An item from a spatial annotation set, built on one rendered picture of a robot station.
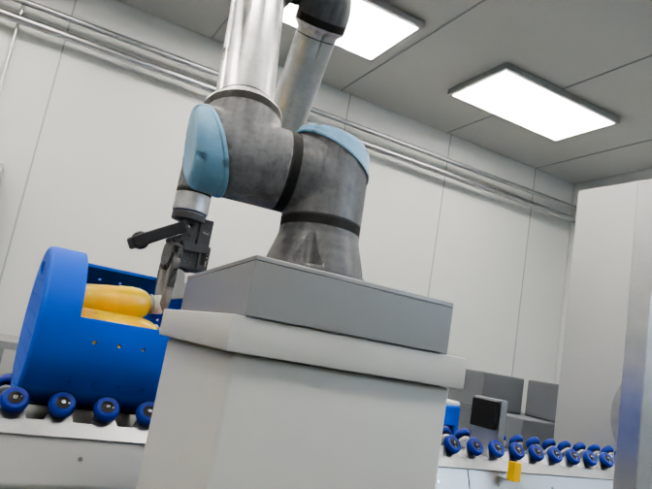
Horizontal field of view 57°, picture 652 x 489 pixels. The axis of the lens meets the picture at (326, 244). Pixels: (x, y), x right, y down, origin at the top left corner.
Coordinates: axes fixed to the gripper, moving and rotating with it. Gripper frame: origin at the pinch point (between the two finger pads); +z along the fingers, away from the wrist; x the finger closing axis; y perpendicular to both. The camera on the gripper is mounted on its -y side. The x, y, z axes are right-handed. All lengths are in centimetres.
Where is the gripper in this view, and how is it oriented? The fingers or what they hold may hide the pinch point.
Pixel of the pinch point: (158, 306)
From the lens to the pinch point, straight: 127.8
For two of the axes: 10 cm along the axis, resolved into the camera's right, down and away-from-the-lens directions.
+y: 8.5, 2.4, 4.8
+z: -1.7, 9.7, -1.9
